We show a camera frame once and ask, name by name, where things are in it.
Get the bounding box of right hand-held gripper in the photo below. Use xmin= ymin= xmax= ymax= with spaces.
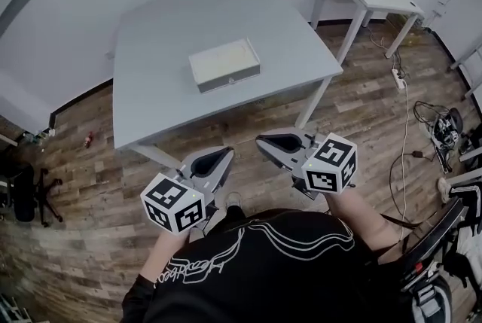
xmin=255 ymin=126 xmax=358 ymax=201

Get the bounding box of white power strip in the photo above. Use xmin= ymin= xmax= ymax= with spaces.
xmin=391 ymin=68 xmax=408 ymax=90

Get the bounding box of person's right forearm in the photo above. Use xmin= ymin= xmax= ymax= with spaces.
xmin=325 ymin=192 xmax=401 ymax=255

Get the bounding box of clutter of small bottles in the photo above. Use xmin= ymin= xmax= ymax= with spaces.
xmin=22 ymin=128 xmax=57 ymax=142

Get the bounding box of thin white floor cable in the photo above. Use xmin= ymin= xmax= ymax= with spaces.
xmin=366 ymin=25 xmax=388 ymax=50

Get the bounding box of person's black printed shirt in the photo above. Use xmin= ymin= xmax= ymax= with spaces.
xmin=119 ymin=207 xmax=417 ymax=323

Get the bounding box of white table frame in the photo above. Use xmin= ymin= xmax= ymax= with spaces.
xmin=449 ymin=49 xmax=482 ymax=101

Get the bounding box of long white cable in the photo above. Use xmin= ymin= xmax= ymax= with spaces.
xmin=397 ymin=87 xmax=412 ymax=227

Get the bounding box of tangle of black cables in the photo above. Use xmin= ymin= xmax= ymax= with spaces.
xmin=413 ymin=100 xmax=466 ymax=175

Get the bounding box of black and grey backpack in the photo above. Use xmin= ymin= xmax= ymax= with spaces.
xmin=400 ymin=271 xmax=453 ymax=323

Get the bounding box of grey box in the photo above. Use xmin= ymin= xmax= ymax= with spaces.
xmin=188 ymin=36 xmax=261 ymax=69

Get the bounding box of person's grey shoe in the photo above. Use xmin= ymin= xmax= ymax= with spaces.
xmin=224 ymin=191 xmax=243 ymax=210

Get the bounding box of grey square table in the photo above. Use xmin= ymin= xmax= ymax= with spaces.
xmin=111 ymin=0 xmax=344 ymax=169

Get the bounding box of black cable with adapter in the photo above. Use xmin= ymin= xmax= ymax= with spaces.
xmin=388 ymin=150 xmax=429 ymax=228

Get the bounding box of black chair with red clip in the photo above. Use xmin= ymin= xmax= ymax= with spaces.
xmin=398 ymin=197 xmax=482 ymax=288

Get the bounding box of person's left forearm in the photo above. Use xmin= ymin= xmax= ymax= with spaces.
xmin=140 ymin=229 xmax=197 ymax=287

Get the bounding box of white cloth bundle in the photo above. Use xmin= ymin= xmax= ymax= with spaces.
xmin=456 ymin=226 xmax=482 ymax=279

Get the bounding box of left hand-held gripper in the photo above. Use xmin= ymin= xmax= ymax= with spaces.
xmin=139 ymin=146 xmax=236 ymax=242

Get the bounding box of grey drawer with keyhole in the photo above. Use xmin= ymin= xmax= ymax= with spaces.
xmin=189 ymin=46 xmax=262 ymax=95

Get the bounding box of black office chair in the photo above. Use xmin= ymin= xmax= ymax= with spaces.
xmin=0 ymin=162 xmax=64 ymax=229

